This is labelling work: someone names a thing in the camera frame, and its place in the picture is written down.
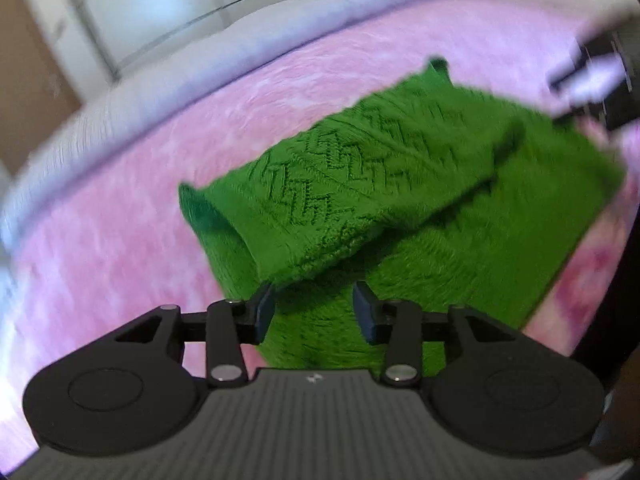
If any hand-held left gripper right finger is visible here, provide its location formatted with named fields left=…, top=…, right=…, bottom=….
left=351, top=281, right=517, bottom=388

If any white wardrobe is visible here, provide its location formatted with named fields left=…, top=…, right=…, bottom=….
left=20, top=0, right=321, bottom=81

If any brown wooden door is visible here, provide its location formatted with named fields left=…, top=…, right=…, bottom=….
left=0, top=0, right=83, bottom=176

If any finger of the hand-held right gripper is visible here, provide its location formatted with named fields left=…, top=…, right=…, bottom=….
left=549, top=52, right=588, bottom=92

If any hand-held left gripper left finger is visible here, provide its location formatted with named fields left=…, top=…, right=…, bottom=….
left=114, top=281, right=276, bottom=388

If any green knitted sweater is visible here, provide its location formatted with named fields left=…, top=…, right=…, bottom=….
left=178, top=57, right=627, bottom=378

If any pink floral blanket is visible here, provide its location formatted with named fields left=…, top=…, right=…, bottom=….
left=0, top=0, right=640, bottom=461

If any lavender striped quilt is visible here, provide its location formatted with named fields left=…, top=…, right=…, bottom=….
left=0, top=0, right=451, bottom=246

